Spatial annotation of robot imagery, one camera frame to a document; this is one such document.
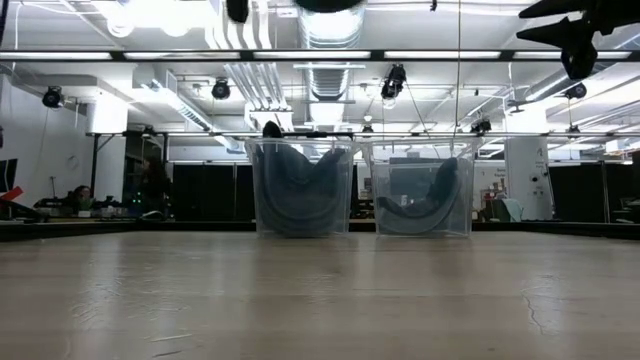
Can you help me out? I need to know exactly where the person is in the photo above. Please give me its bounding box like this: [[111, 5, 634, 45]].
[[139, 158, 174, 219], [69, 184, 96, 214]]

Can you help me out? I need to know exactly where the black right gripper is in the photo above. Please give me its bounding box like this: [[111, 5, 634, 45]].
[[515, 0, 640, 80]]

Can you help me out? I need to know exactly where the thin hanging cable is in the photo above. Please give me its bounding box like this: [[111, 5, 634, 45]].
[[455, 0, 463, 139]]

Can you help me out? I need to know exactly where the silver ventilation duct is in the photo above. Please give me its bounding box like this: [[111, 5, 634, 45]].
[[298, 3, 367, 101]]

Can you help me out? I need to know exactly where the black overhead crossbar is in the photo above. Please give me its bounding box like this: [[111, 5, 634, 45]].
[[0, 48, 640, 63]]

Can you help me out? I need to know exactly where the clear plastic bin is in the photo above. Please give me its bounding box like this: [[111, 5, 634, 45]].
[[243, 137, 360, 237], [360, 138, 476, 238]]

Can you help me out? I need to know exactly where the white building column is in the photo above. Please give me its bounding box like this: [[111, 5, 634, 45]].
[[504, 137, 554, 221]]

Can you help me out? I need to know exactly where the light blue cloth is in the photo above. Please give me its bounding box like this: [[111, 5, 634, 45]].
[[501, 198, 525, 222]]

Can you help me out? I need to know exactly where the black overhead fixture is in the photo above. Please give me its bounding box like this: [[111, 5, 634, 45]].
[[225, 0, 250, 24]]

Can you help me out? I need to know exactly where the black round overhead mount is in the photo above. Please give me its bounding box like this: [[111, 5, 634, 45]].
[[294, 0, 364, 14]]

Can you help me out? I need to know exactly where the black partition panel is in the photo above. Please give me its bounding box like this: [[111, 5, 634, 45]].
[[548, 162, 640, 224], [172, 162, 256, 222]]

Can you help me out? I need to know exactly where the black background truss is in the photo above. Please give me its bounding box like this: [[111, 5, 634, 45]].
[[84, 129, 640, 201]]

